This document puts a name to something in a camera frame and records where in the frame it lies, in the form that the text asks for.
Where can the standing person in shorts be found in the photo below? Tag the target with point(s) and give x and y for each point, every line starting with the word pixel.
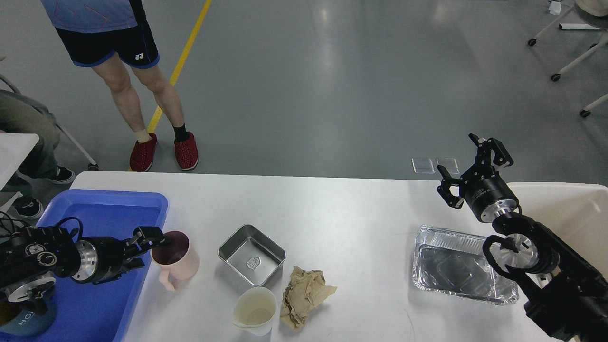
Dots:
pixel 108 36

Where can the pink plastic mug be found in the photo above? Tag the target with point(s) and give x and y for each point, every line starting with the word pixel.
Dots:
pixel 178 260

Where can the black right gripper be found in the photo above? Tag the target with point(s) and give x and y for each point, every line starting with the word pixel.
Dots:
pixel 488 197

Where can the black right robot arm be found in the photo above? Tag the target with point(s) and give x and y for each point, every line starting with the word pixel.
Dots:
pixel 566 295

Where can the dark teal HOME mug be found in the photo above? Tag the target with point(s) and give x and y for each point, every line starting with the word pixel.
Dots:
pixel 21 323

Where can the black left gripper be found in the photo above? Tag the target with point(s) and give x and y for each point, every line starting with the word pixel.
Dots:
pixel 103 259

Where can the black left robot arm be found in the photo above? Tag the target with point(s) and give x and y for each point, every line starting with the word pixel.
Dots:
pixel 32 258

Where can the white paper cup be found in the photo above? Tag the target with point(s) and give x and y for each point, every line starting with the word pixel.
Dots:
pixel 254 311

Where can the crumpled brown paper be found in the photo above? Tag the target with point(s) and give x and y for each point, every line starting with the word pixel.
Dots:
pixel 305 291

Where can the clear floor plate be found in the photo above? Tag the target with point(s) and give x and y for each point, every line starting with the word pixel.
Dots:
pixel 450 164
pixel 423 165

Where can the seated person at left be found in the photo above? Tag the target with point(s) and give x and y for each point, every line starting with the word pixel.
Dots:
pixel 24 118

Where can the clear floor plate left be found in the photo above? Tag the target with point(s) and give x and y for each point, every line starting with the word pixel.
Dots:
pixel 423 165

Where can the beige plastic bin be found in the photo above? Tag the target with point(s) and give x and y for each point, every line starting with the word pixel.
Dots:
pixel 576 213

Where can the clear floor plate right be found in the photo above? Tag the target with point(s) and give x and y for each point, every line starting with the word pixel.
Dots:
pixel 450 164

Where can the aluminium foil tray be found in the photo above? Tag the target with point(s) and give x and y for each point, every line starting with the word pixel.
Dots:
pixel 452 262

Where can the square stainless steel tray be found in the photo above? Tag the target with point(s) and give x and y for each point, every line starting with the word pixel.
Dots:
pixel 252 255

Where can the white wheeled chair base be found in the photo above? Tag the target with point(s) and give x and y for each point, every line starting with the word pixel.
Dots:
pixel 571 37

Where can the white side table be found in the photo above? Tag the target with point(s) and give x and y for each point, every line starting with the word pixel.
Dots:
pixel 14 148

